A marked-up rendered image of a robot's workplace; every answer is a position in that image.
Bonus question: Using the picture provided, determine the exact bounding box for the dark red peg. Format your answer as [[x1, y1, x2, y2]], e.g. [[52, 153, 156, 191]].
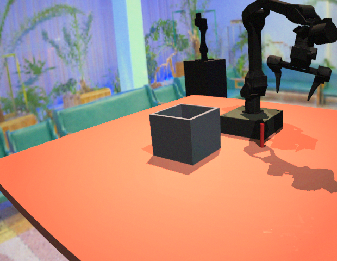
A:
[[260, 123, 265, 148]]

